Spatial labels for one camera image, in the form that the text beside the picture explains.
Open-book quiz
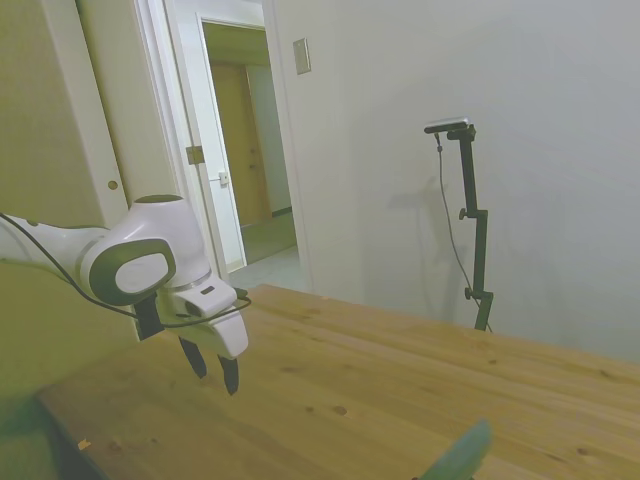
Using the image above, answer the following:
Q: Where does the grey camera on stand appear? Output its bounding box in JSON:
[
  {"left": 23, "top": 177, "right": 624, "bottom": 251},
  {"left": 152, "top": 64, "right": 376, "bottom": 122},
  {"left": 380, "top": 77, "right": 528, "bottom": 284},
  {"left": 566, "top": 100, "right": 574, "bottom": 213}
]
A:
[{"left": 423, "top": 115, "right": 473, "bottom": 135}]

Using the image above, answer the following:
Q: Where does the dark teal plate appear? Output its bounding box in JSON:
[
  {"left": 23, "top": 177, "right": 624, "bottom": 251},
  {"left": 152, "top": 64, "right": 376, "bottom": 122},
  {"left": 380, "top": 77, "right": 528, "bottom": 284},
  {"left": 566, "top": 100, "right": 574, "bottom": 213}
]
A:
[{"left": 418, "top": 418, "right": 494, "bottom": 480}]

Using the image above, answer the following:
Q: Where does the grey wall switch plate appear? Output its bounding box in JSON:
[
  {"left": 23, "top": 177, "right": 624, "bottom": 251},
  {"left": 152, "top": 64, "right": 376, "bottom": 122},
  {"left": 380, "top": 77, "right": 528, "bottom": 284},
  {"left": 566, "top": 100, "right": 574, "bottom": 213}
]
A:
[{"left": 292, "top": 37, "right": 312, "bottom": 76}]

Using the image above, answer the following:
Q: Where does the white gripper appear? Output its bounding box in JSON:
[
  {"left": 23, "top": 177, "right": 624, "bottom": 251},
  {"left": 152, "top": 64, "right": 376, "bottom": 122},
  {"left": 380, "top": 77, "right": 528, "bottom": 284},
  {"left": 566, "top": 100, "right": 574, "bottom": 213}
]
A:
[{"left": 169, "top": 283, "right": 250, "bottom": 397}]

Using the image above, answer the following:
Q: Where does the brown wooden hallway door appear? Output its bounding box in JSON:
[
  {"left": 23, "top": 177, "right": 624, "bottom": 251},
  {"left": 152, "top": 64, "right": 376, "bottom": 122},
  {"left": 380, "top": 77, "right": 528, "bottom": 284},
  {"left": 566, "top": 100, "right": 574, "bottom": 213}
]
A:
[{"left": 209, "top": 60, "right": 274, "bottom": 229}]

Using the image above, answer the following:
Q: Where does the black camera stand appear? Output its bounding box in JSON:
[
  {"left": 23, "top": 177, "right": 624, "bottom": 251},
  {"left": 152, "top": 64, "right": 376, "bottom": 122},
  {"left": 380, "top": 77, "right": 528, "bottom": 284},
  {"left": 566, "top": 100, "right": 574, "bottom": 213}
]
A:
[
  {"left": 445, "top": 125, "right": 495, "bottom": 333},
  {"left": 433, "top": 131, "right": 495, "bottom": 334}
]

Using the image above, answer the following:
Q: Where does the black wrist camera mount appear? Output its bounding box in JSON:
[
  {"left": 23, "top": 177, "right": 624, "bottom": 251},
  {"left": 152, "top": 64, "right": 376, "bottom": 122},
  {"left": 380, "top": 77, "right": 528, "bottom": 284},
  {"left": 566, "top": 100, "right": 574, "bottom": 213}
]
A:
[{"left": 133, "top": 294, "right": 163, "bottom": 343}]

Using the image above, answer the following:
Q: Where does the beige blurred foreground object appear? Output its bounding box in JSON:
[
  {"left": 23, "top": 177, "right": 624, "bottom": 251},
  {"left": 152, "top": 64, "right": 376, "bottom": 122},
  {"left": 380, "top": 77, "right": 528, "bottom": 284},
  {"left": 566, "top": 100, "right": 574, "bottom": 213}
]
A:
[{"left": 0, "top": 258, "right": 144, "bottom": 480}]

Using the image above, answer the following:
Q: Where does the white open door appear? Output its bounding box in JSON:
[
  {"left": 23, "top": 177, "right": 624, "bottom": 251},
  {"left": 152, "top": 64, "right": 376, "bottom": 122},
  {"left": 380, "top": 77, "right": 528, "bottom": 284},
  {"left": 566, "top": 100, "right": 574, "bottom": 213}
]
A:
[{"left": 164, "top": 0, "right": 249, "bottom": 281}]

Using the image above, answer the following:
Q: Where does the white closet door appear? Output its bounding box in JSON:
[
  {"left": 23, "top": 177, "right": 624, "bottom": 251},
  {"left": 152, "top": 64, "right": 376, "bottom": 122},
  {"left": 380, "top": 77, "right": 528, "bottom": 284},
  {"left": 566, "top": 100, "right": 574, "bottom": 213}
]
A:
[{"left": 42, "top": 0, "right": 132, "bottom": 229}]

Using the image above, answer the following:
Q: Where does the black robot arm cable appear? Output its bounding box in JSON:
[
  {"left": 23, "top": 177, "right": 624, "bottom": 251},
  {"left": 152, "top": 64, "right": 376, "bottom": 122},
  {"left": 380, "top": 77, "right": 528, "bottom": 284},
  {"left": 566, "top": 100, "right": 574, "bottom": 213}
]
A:
[{"left": 0, "top": 212, "right": 253, "bottom": 330}]

